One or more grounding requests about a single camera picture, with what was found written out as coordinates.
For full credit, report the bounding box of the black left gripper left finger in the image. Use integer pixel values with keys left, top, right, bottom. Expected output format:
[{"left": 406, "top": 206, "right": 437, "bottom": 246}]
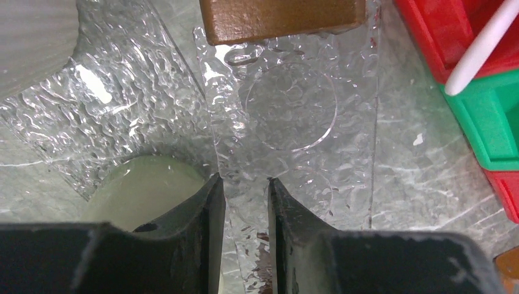
[{"left": 1, "top": 174, "right": 226, "bottom": 293}]

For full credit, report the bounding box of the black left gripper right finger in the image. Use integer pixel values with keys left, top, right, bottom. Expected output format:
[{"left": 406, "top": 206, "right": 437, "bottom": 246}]
[{"left": 267, "top": 178, "right": 504, "bottom": 293}]

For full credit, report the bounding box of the pale green mug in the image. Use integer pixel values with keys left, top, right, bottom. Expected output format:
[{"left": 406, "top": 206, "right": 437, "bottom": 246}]
[{"left": 80, "top": 156, "right": 206, "bottom": 232}]

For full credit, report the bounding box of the brown wooden block holder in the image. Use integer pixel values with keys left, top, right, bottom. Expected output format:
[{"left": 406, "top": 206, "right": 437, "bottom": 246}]
[{"left": 192, "top": 0, "right": 382, "bottom": 294}]

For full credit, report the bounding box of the cream toothbrush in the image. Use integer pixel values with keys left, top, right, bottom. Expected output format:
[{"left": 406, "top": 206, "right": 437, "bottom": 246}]
[{"left": 444, "top": 0, "right": 518, "bottom": 96}]

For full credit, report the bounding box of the white enamel mug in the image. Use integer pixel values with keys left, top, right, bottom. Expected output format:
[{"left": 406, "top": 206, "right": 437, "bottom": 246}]
[{"left": 1, "top": 1, "right": 79, "bottom": 100}]

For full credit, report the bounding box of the red bin with holder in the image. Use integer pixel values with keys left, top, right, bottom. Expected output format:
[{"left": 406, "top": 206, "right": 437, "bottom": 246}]
[{"left": 484, "top": 169, "right": 518, "bottom": 224}]

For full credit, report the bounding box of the green plastic bin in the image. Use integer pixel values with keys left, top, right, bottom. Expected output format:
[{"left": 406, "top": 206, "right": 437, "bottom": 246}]
[{"left": 439, "top": 70, "right": 518, "bottom": 171}]

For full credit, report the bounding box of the red bin with toothbrushes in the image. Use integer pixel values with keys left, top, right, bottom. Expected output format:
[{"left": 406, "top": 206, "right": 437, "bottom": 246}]
[{"left": 394, "top": 0, "right": 518, "bottom": 84}]

